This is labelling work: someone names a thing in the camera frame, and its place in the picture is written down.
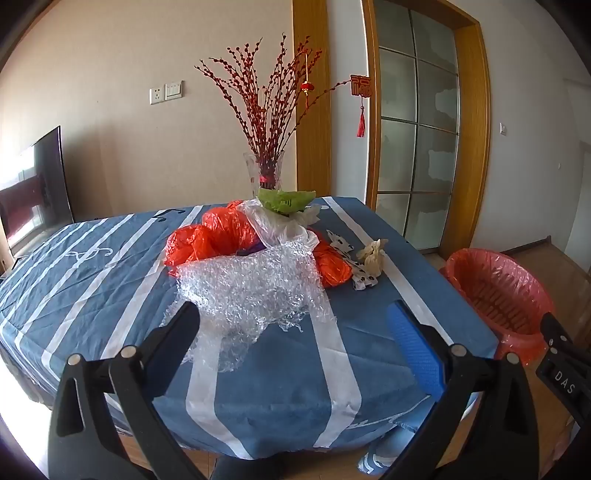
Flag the green wrapper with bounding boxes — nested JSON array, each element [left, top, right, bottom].
[[256, 187, 317, 217]]

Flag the small red lantern ornament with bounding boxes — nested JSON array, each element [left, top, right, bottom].
[[300, 52, 315, 110]]

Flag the red lined waste basket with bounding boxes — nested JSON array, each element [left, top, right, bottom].
[[438, 248, 557, 361]]

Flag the frosted glass sliding door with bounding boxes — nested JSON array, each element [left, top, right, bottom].
[[375, 8, 461, 254]]

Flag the clear bubble wrap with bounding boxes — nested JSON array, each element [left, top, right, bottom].
[[174, 240, 334, 374]]

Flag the red tassel hanging ornament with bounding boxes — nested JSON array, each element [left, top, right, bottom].
[[349, 74, 374, 138]]

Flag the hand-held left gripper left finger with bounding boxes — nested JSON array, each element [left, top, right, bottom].
[[47, 301, 218, 480]]

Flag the beige paper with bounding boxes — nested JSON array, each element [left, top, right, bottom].
[[356, 239, 387, 278]]

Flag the black spotted white wrapper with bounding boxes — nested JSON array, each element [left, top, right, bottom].
[[325, 229, 380, 292]]

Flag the red berry branches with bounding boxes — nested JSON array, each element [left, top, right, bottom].
[[194, 33, 356, 185]]

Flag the wooden door post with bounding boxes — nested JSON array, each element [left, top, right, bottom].
[[292, 0, 334, 200]]

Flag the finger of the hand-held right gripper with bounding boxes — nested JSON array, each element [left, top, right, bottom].
[[542, 313, 574, 350]]

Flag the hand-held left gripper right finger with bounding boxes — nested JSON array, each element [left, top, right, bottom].
[[383, 300, 541, 480]]

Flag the wooden door frame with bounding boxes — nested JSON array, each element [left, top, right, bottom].
[[361, 0, 493, 264]]

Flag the small white plastic bag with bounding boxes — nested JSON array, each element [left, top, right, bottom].
[[295, 205, 323, 227]]

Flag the blue striped tablecloth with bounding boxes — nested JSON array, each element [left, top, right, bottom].
[[0, 196, 500, 461]]

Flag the white translucent plastic bag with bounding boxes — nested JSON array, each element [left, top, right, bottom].
[[239, 200, 324, 252]]

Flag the black flat television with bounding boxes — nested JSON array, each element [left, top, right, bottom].
[[0, 126, 76, 274]]

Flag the blue printed cloth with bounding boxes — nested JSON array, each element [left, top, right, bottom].
[[355, 406, 432, 477]]

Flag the clear glass vase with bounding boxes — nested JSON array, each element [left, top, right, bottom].
[[243, 151, 286, 200]]

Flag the orange plastic bag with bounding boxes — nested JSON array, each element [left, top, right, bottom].
[[164, 200, 265, 278], [313, 242, 355, 289]]

